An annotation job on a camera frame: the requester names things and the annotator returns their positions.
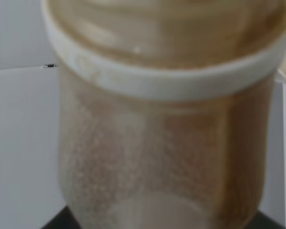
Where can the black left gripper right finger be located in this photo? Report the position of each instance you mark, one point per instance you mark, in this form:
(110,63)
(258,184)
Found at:
(262,221)

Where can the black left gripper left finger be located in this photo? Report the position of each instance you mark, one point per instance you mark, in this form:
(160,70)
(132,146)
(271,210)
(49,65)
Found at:
(63,220)

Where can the clear plastic drink bottle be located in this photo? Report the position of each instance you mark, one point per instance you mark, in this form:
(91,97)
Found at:
(164,108)

